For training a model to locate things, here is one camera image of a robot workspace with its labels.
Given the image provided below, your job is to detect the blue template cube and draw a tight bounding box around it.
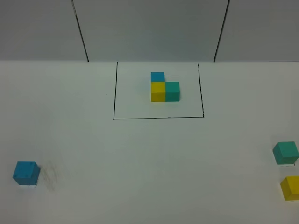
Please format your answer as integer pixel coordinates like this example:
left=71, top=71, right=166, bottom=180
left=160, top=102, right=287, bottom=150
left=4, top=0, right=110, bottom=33
left=151, top=72, right=165, bottom=83

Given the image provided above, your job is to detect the yellow template cube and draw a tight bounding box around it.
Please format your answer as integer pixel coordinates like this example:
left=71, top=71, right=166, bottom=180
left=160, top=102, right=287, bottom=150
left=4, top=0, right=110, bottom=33
left=151, top=82, right=166, bottom=102

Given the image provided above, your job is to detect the green template cube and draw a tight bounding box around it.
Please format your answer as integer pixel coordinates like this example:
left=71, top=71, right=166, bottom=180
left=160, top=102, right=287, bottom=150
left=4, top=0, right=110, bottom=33
left=165, top=82, right=180, bottom=102

